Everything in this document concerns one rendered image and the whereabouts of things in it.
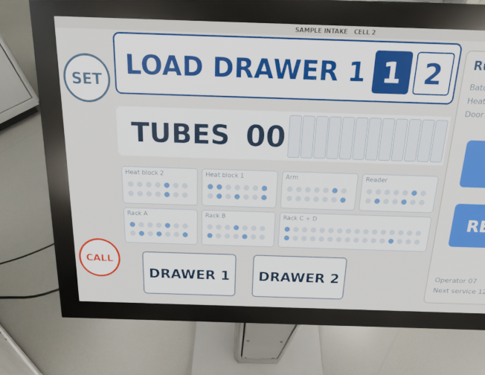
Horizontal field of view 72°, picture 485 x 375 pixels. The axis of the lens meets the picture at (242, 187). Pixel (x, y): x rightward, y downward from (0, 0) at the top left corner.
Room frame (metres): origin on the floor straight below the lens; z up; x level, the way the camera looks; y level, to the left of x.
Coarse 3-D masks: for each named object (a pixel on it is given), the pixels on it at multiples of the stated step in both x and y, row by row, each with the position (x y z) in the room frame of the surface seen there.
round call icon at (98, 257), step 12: (84, 240) 0.15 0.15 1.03; (96, 240) 0.15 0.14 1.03; (108, 240) 0.15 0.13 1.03; (120, 240) 0.15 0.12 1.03; (84, 252) 0.14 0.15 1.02; (96, 252) 0.14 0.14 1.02; (108, 252) 0.14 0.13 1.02; (120, 252) 0.14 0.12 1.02; (84, 264) 0.13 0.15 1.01; (96, 264) 0.13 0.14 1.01; (108, 264) 0.13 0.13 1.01; (120, 264) 0.13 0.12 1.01; (84, 276) 0.13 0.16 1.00; (96, 276) 0.13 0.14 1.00; (108, 276) 0.13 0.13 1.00; (120, 276) 0.13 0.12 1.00
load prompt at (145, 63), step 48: (144, 48) 0.26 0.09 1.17; (192, 48) 0.27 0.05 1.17; (240, 48) 0.27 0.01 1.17; (288, 48) 0.27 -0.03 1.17; (336, 48) 0.27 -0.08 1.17; (384, 48) 0.27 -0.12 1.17; (432, 48) 0.27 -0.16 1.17; (192, 96) 0.24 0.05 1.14; (240, 96) 0.24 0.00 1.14; (288, 96) 0.24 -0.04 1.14; (336, 96) 0.24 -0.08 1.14; (384, 96) 0.25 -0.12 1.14; (432, 96) 0.25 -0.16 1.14
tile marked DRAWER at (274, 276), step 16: (256, 256) 0.14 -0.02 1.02; (272, 256) 0.14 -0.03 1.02; (288, 256) 0.14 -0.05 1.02; (304, 256) 0.15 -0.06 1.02; (320, 256) 0.15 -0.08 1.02; (256, 272) 0.13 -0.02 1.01; (272, 272) 0.13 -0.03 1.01; (288, 272) 0.13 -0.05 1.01; (304, 272) 0.13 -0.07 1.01; (320, 272) 0.13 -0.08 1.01; (336, 272) 0.13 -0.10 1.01; (256, 288) 0.12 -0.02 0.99; (272, 288) 0.12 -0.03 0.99; (288, 288) 0.12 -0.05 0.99; (304, 288) 0.12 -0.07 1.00; (320, 288) 0.12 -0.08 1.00; (336, 288) 0.12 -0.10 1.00
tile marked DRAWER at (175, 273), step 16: (144, 256) 0.14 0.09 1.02; (160, 256) 0.14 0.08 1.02; (176, 256) 0.14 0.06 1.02; (192, 256) 0.14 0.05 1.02; (208, 256) 0.14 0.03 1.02; (224, 256) 0.14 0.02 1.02; (144, 272) 0.13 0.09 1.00; (160, 272) 0.13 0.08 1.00; (176, 272) 0.13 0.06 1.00; (192, 272) 0.13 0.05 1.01; (208, 272) 0.13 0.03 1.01; (224, 272) 0.13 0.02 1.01; (144, 288) 0.12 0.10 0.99; (160, 288) 0.12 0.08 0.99; (176, 288) 0.12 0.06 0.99; (192, 288) 0.12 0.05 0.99; (208, 288) 0.12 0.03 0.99; (224, 288) 0.12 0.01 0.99
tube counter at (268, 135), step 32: (256, 128) 0.22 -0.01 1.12; (288, 128) 0.22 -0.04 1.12; (320, 128) 0.23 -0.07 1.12; (352, 128) 0.23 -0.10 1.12; (384, 128) 0.23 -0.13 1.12; (416, 128) 0.23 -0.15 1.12; (448, 128) 0.23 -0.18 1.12; (288, 160) 0.21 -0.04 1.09; (320, 160) 0.21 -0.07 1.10; (352, 160) 0.21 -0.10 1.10; (384, 160) 0.21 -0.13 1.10; (416, 160) 0.21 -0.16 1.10
